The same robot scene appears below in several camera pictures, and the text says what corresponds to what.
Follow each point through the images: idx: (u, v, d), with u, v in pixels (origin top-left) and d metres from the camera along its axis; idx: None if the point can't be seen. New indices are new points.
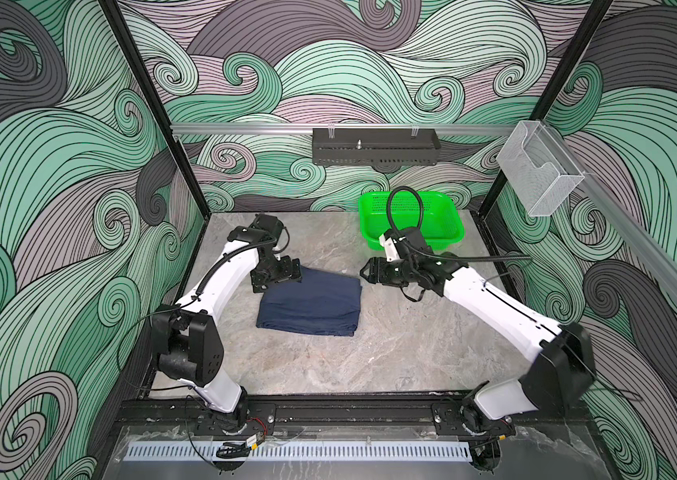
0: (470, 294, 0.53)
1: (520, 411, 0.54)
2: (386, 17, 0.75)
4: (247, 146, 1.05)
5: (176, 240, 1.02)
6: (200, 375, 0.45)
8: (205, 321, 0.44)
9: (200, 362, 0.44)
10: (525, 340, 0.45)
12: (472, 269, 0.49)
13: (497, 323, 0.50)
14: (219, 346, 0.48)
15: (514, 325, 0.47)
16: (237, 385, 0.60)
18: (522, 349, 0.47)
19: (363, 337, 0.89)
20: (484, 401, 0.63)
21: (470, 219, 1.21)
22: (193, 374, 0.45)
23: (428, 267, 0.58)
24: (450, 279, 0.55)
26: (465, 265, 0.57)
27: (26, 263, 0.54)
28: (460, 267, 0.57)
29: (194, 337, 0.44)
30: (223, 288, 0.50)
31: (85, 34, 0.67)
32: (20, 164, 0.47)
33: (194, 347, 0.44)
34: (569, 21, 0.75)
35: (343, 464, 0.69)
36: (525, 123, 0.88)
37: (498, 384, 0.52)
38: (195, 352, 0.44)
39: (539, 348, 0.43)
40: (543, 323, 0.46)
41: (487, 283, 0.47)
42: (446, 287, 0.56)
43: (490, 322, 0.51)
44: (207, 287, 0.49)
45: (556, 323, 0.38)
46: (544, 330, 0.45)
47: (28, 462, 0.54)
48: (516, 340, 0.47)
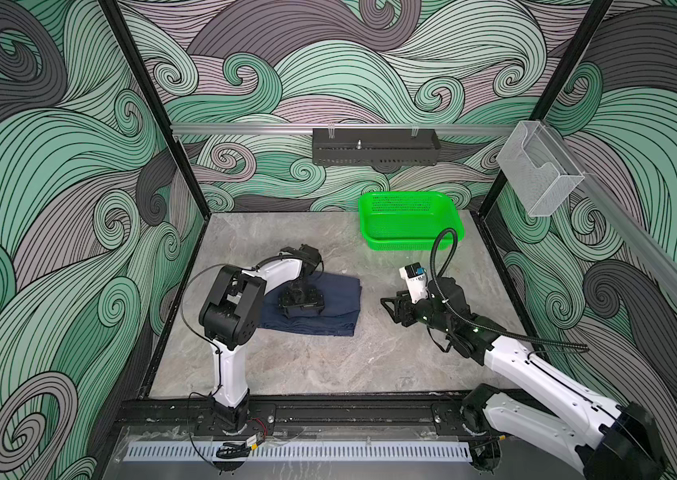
0: (515, 367, 0.51)
1: (538, 445, 0.54)
2: (386, 17, 0.75)
4: (247, 146, 1.05)
5: (176, 240, 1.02)
6: (237, 332, 0.51)
8: (259, 282, 0.53)
9: (242, 318, 0.52)
10: (583, 424, 0.43)
12: (514, 341, 0.54)
13: (550, 401, 0.47)
14: (258, 314, 0.55)
15: (568, 405, 0.45)
16: (246, 382, 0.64)
18: (582, 433, 0.44)
19: (363, 337, 0.89)
20: (494, 414, 0.62)
21: (470, 219, 1.21)
22: (230, 329, 0.52)
23: (466, 335, 0.57)
24: (493, 352, 0.53)
26: (506, 336, 0.55)
27: (26, 264, 0.54)
28: (499, 338, 0.55)
29: (245, 294, 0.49)
30: (274, 273, 0.60)
31: (85, 34, 0.67)
32: (20, 164, 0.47)
33: (242, 303, 0.52)
34: (570, 21, 0.75)
35: (344, 464, 0.69)
36: (525, 123, 0.88)
37: (526, 420, 0.56)
38: (241, 309, 0.52)
39: (600, 432, 0.41)
40: (599, 404, 0.44)
41: (531, 356, 0.52)
42: (488, 356, 0.54)
43: (540, 395, 0.48)
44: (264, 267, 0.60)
45: (615, 404, 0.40)
46: (602, 414, 0.42)
47: (28, 462, 0.54)
48: (571, 419, 0.45)
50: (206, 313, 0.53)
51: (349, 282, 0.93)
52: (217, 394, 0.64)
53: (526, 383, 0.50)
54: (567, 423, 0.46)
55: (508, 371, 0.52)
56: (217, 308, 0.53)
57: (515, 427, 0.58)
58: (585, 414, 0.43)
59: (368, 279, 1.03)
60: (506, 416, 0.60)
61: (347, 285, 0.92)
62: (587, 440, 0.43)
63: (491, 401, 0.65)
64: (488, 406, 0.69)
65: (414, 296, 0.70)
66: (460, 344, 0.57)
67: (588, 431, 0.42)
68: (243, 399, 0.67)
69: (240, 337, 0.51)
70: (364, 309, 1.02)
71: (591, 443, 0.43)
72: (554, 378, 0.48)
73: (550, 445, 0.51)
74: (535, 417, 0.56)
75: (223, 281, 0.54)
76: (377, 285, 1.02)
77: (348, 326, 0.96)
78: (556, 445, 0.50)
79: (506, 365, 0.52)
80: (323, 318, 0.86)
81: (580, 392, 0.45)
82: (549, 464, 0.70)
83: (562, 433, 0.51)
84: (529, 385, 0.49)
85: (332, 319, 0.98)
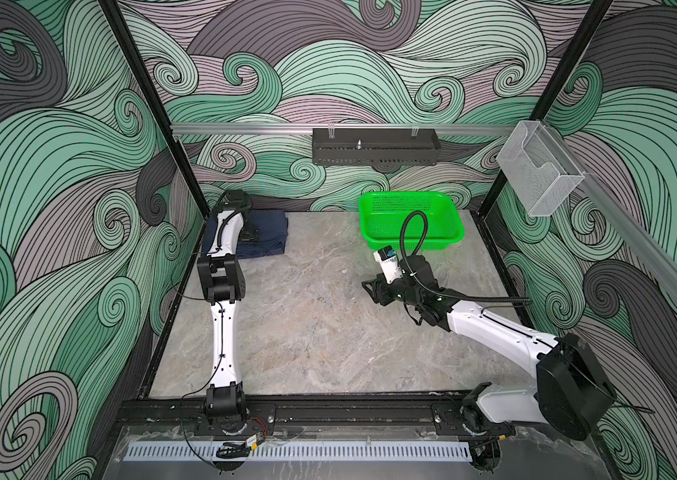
0: (472, 321, 0.56)
1: (522, 417, 0.54)
2: (386, 17, 0.75)
4: (248, 147, 1.05)
5: (177, 240, 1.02)
6: (240, 290, 0.73)
8: (232, 257, 0.70)
9: (235, 284, 0.72)
10: (526, 356, 0.47)
12: (468, 301, 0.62)
13: (501, 345, 0.51)
14: (240, 272, 0.72)
15: (514, 343, 0.49)
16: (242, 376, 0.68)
18: (525, 364, 0.47)
19: (362, 337, 0.89)
20: (487, 403, 0.62)
21: (470, 219, 1.21)
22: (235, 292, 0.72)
23: (432, 304, 0.63)
24: (453, 312, 0.59)
26: (462, 299, 0.61)
27: (26, 264, 0.54)
28: (458, 300, 0.61)
29: (231, 269, 0.70)
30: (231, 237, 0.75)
31: (85, 34, 0.67)
32: (20, 165, 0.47)
33: (231, 276, 0.71)
34: (570, 21, 0.75)
35: (343, 464, 0.69)
36: (526, 123, 0.88)
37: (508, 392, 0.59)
38: (232, 278, 0.71)
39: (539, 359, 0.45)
40: (539, 338, 0.48)
41: (483, 311, 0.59)
42: (448, 318, 0.60)
43: (492, 341, 0.52)
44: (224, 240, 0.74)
45: (550, 337, 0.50)
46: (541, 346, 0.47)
47: (28, 462, 0.54)
48: (518, 355, 0.48)
50: (208, 291, 0.72)
51: (282, 215, 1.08)
52: (217, 376, 0.67)
53: (477, 335, 0.55)
54: (515, 360, 0.49)
55: (466, 329, 0.57)
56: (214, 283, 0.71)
57: (502, 410, 0.59)
58: (528, 348, 0.47)
59: (367, 278, 1.03)
60: (494, 399, 0.61)
61: (282, 225, 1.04)
62: (530, 369, 0.47)
63: (486, 392, 0.66)
64: (480, 396, 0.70)
65: (389, 278, 0.76)
66: (427, 313, 0.63)
67: (530, 360, 0.46)
68: (239, 388, 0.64)
69: (240, 290, 0.73)
70: (292, 238, 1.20)
71: (530, 371, 0.47)
72: (503, 325, 0.52)
73: (526, 410, 0.52)
74: (515, 389, 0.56)
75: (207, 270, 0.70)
76: None
77: (278, 246, 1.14)
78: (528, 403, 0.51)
79: (461, 322, 0.57)
80: (260, 242, 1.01)
81: (523, 332, 0.50)
82: (547, 463, 0.70)
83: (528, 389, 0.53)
84: (480, 334, 0.54)
85: (266, 242, 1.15)
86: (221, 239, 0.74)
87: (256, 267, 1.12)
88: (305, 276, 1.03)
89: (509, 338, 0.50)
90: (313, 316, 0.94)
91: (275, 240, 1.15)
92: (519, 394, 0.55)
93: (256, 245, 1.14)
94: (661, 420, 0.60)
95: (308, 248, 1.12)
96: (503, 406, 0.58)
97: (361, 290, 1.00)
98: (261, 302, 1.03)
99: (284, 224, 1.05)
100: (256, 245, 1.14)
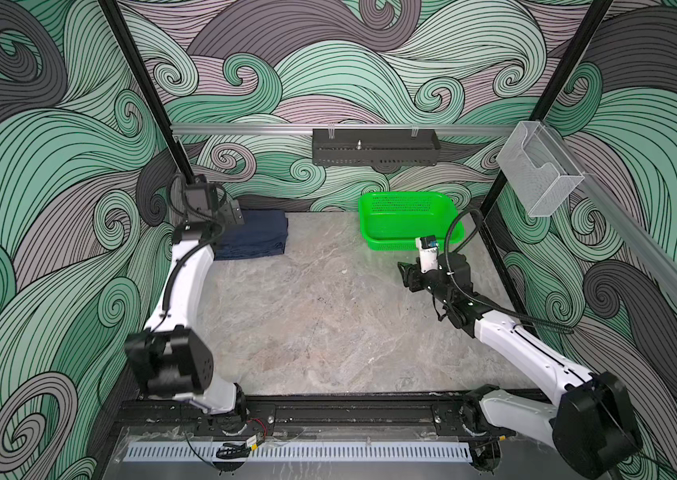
0: (501, 334, 0.54)
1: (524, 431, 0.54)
2: (386, 17, 0.75)
4: (247, 147, 1.05)
5: (176, 240, 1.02)
6: (200, 384, 0.45)
8: (187, 333, 0.42)
9: (196, 373, 0.44)
10: (551, 382, 0.45)
12: (503, 315, 0.57)
13: (527, 365, 0.49)
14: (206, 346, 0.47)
15: (542, 367, 0.47)
16: (232, 385, 0.65)
18: (549, 390, 0.46)
19: (363, 337, 0.89)
20: (489, 406, 0.62)
21: (470, 219, 1.21)
22: (191, 384, 0.45)
23: (461, 307, 0.61)
24: (483, 321, 0.57)
26: (497, 311, 0.58)
27: (25, 264, 0.54)
28: (491, 311, 0.59)
29: (180, 353, 0.42)
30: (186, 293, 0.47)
31: (85, 34, 0.67)
32: (20, 165, 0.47)
33: (182, 361, 0.43)
34: (570, 21, 0.75)
35: (343, 464, 0.69)
36: (525, 124, 0.88)
37: (516, 406, 0.57)
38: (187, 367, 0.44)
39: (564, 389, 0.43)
40: (571, 368, 0.45)
41: (516, 328, 0.54)
42: (478, 325, 0.57)
43: (519, 360, 0.51)
44: (174, 299, 0.46)
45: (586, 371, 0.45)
46: (571, 376, 0.44)
47: (28, 462, 0.54)
48: (544, 379, 0.46)
50: (146, 387, 0.44)
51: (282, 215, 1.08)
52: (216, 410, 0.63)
53: (505, 350, 0.53)
54: (540, 385, 0.48)
55: (495, 341, 0.55)
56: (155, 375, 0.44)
57: (503, 415, 0.59)
58: (555, 374, 0.45)
59: (368, 278, 1.03)
60: (495, 403, 0.62)
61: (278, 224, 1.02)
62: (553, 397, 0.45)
63: (489, 396, 0.66)
64: (483, 398, 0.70)
65: (425, 267, 0.74)
66: (454, 316, 0.61)
67: (554, 387, 0.44)
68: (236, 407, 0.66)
69: (206, 382, 0.46)
70: (293, 239, 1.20)
71: (553, 399, 0.45)
72: (533, 345, 0.50)
73: (531, 426, 0.52)
74: (525, 405, 0.56)
75: (146, 354, 0.42)
76: (377, 285, 1.02)
77: (279, 247, 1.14)
78: (535, 422, 0.51)
79: (490, 333, 0.55)
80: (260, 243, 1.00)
81: (555, 357, 0.48)
82: (548, 464, 0.70)
83: (542, 410, 0.52)
84: (508, 350, 0.52)
85: (266, 243, 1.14)
86: (169, 297, 0.46)
87: (256, 267, 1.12)
88: (306, 276, 1.03)
89: (535, 359, 0.48)
90: (313, 316, 0.94)
91: (275, 240, 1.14)
92: (529, 411, 0.54)
93: (256, 246, 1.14)
94: (662, 421, 0.60)
95: (308, 249, 1.12)
96: (506, 414, 0.58)
97: (361, 290, 1.00)
98: (261, 302, 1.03)
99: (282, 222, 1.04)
100: (256, 245, 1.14)
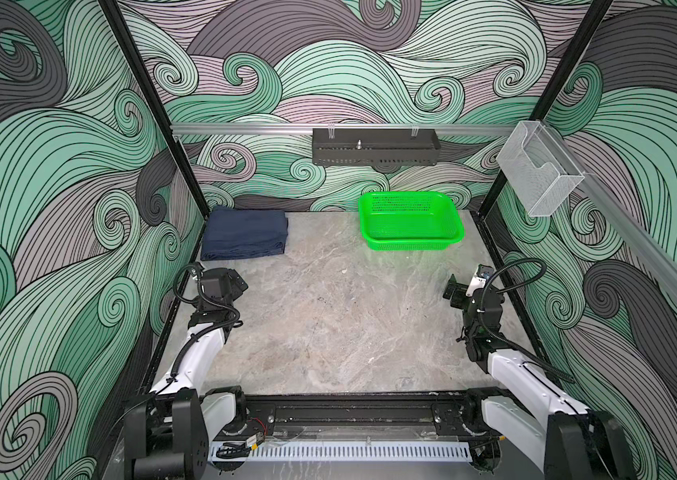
0: (509, 367, 0.57)
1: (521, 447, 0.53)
2: (386, 17, 0.75)
4: (247, 147, 1.05)
5: (176, 240, 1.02)
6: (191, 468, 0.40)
8: (189, 396, 0.42)
9: (190, 445, 0.40)
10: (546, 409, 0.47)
12: (516, 353, 0.60)
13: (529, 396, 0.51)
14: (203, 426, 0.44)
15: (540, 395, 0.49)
16: (228, 396, 0.63)
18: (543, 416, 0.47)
19: (363, 337, 0.89)
20: (490, 408, 0.63)
21: (470, 219, 1.21)
22: (183, 470, 0.40)
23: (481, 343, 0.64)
24: (495, 355, 0.60)
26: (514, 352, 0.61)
27: (26, 263, 0.54)
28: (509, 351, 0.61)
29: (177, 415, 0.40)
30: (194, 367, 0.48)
31: (85, 35, 0.67)
32: (20, 164, 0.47)
33: (178, 429, 0.40)
34: (570, 21, 0.75)
35: (343, 463, 0.70)
36: (525, 123, 0.88)
37: (516, 420, 0.57)
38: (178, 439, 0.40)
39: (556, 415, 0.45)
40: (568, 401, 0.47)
41: (525, 363, 0.57)
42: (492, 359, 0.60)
43: (522, 393, 0.53)
44: (184, 366, 0.48)
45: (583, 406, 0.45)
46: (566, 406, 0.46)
47: (28, 462, 0.54)
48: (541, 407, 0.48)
50: (134, 473, 0.39)
51: (281, 215, 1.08)
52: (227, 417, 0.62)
53: (512, 382, 0.55)
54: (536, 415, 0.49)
55: (504, 375, 0.57)
56: (148, 455, 0.40)
57: (503, 423, 0.59)
58: (551, 402, 0.47)
59: (368, 278, 1.03)
60: (498, 406, 0.62)
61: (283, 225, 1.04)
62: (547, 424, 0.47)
63: (493, 398, 0.65)
64: (486, 399, 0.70)
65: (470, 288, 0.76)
66: (471, 348, 0.65)
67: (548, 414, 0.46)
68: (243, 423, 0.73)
69: (199, 469, 0.41)
70: (293, 238, 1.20)
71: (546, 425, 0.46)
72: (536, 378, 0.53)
73: (528, 445, 0.51)
74: (524, 419, 0.56)
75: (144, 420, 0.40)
76: (376, 284, 1.02)
77: (279, 246, 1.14)
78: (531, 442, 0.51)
79: (501, 365, 0.58)
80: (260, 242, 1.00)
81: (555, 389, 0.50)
82: None
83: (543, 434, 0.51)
84: (513, 382, 0.55)
85: (266, 243, 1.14)
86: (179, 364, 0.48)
87: (256, 267, 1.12)
88: (306, 275, 1.03)
89: (535, 388, 0.51)
90: (313, 316, 0.94)
91: (276, 240, 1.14)
92: (528, 429, 0.53)
93: (256, 246, 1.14)
94: (662, 421, 0.60)
95: (308, 248, 1.12)
96: (506, 424, 0.58)
97: (361, 290, 1.00)
98: (261, 302, 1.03)
99: (285, 224, 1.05)
100: (256, 245, 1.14)
